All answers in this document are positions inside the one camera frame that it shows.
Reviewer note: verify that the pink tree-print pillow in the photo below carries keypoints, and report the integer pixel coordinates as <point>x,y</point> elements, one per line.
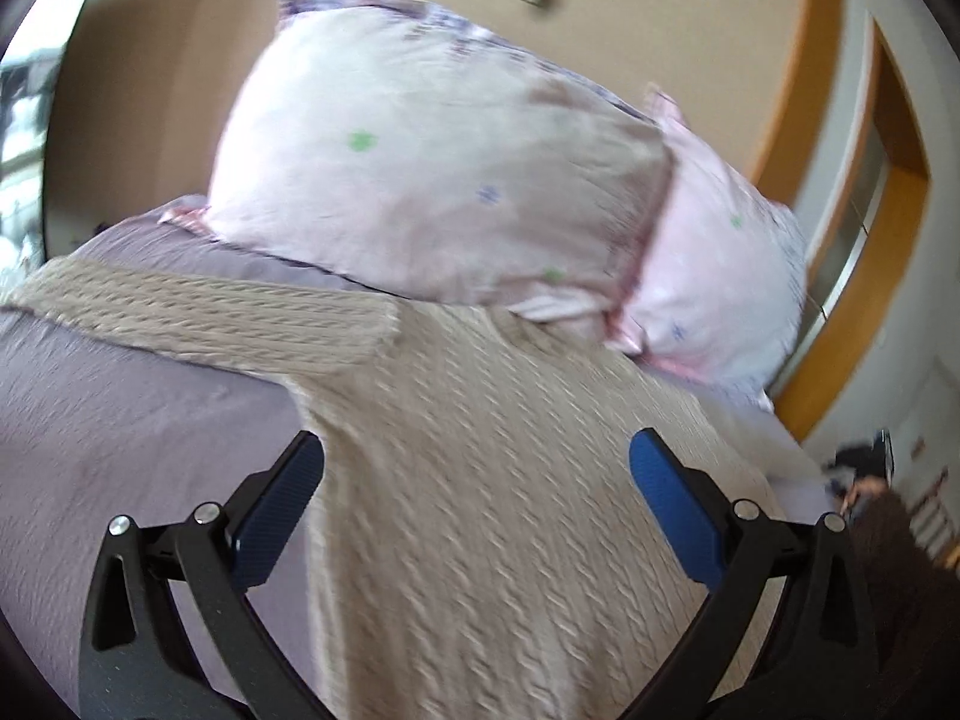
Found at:
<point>399,145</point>

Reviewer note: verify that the pink star-print pillow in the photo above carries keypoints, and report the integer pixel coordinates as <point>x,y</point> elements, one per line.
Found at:
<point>719,290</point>

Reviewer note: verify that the orange wooden door frame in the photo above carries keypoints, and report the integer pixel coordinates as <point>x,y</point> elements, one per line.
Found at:
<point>852,156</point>

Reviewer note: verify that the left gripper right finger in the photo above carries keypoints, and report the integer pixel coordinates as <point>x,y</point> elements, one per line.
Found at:
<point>818,658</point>

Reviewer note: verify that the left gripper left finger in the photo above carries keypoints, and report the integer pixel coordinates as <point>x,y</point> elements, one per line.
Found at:
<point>136,660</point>

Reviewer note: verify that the brown fuzzy sleeve forearm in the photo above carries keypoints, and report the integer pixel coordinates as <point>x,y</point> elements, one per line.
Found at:
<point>914,603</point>

